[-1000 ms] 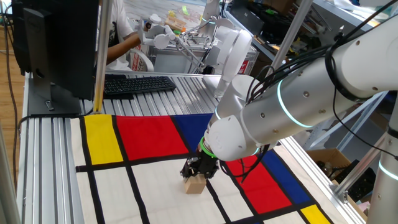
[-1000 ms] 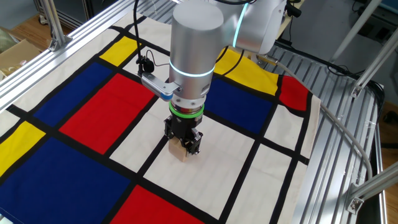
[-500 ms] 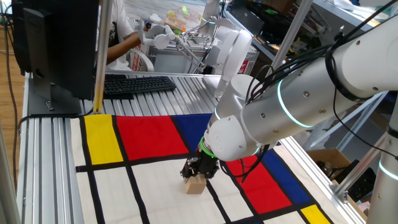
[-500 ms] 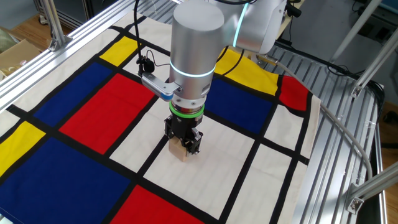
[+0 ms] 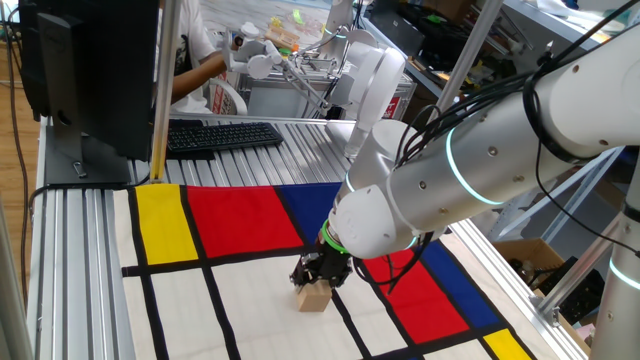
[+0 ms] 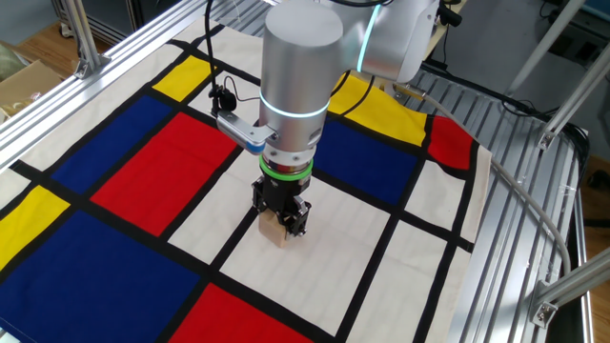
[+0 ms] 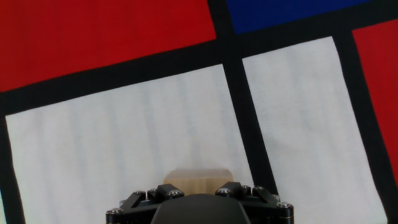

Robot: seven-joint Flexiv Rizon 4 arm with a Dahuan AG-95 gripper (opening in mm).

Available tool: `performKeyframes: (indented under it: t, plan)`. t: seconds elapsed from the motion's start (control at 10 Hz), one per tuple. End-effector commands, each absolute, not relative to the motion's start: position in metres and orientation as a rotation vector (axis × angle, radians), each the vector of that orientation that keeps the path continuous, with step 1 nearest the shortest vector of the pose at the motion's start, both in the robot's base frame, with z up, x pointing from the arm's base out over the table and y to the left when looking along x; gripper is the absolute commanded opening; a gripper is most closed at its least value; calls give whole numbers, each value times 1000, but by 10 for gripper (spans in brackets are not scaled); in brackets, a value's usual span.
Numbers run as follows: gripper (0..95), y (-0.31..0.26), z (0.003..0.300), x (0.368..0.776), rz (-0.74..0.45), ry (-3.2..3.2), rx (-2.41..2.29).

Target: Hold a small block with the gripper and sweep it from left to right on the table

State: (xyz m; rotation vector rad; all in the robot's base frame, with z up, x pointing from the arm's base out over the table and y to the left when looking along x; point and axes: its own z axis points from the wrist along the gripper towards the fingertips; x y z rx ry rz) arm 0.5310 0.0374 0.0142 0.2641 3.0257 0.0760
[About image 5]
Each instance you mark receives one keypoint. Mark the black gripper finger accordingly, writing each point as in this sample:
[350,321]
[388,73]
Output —
[302,272]
[339,281]

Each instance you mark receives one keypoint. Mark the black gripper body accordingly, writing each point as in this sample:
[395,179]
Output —
[331,264]

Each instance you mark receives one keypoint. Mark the light wooden cube block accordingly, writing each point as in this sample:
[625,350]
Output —
[314,297]

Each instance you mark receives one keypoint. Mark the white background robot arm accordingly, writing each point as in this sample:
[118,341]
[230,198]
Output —
[340,15]

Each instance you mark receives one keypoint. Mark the bare person forearm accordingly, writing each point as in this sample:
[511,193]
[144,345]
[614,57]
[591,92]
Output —
[197,80]

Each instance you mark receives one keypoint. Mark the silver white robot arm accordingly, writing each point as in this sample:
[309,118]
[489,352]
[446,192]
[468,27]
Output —
[475,170]

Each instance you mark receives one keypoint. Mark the colour block patterned cloth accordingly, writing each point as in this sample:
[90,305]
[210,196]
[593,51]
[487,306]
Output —
[225,300]

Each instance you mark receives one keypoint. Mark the black computer keyboard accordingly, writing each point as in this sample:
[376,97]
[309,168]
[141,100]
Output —
[222,136]

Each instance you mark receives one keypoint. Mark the silver metal case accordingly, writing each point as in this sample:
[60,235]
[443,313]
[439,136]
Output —
[280,97]

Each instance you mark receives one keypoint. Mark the white haptic control device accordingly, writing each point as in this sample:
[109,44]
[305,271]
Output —
[372,85]

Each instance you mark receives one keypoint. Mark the white plastic chair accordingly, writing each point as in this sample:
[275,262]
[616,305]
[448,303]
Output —
[232,100]

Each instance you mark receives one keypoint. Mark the brown cardboard box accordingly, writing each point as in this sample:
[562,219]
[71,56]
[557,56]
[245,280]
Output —
[525,250]

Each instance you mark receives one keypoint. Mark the small wooden box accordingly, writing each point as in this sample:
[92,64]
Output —
[282,36]

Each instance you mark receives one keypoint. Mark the black plastic crate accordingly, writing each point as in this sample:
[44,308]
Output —
[575,295]

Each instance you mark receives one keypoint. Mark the black equipment case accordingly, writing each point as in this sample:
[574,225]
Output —
[425,30]

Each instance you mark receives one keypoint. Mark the grey metal shelf rack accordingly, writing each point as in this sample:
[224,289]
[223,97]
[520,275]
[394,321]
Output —
[575,190]

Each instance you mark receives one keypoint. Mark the person in white t-shirt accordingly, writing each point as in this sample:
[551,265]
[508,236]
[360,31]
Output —
[192,30]

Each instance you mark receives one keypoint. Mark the black computer monitor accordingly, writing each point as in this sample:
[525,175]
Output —
[100,75]

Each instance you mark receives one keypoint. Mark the aluminium frame post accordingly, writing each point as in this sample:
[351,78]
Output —
[467,50]
[165,90]
[580,270]

